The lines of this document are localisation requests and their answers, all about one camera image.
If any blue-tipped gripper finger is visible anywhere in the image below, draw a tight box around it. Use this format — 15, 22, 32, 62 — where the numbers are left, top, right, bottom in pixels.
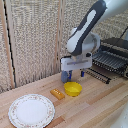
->
67, 70, 73, 81
80, 69, 86, 78

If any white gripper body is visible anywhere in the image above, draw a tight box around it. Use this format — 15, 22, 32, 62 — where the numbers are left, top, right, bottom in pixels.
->
60, 54, 94, 72

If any yellow bowl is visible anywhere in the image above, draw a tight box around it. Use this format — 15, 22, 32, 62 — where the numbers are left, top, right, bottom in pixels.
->
63, 81, 83, 98

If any blue cup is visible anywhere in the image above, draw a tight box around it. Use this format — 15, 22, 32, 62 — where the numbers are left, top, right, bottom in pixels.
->
60, 70, 70, 84

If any orange yellow rectangular block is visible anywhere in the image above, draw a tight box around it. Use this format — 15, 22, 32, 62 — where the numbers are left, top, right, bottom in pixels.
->
50, 88, 66, 100

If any woven rattan folding screen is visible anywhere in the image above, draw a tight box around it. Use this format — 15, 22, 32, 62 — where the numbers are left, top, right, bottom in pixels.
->
0, 0, 128, 93

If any white floral rimmed plate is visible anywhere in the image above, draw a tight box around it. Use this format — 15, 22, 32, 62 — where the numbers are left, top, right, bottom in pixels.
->
7, 94, 56, 128

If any black wire dish rack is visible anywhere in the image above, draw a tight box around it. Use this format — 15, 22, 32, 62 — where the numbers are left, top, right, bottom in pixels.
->
81, 37, 128, 85

